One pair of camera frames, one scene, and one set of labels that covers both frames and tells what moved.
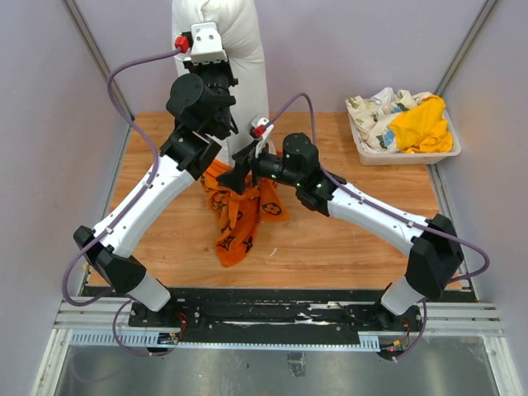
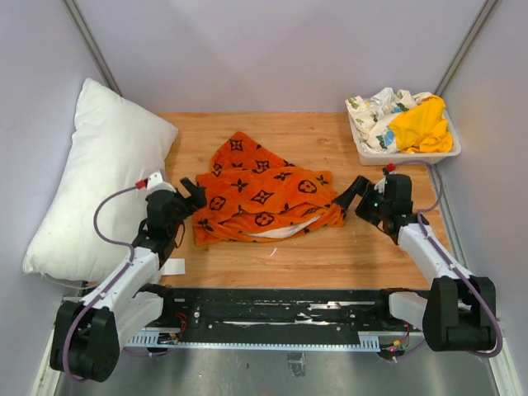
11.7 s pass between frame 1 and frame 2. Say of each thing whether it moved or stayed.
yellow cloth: stayed
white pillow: moved
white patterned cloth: stayed
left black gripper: moved
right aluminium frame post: stayed
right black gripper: moved
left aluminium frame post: stayed
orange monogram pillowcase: moved
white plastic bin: stayed
